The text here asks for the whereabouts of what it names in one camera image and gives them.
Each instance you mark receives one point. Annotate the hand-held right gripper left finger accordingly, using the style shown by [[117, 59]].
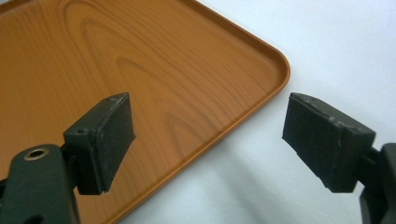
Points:
[[102, 143]]

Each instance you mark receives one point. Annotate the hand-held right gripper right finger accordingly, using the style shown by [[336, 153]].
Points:
[[327, 146]]

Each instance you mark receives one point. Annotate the wood-grain brown tray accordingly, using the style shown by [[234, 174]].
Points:
[[149, 81]]

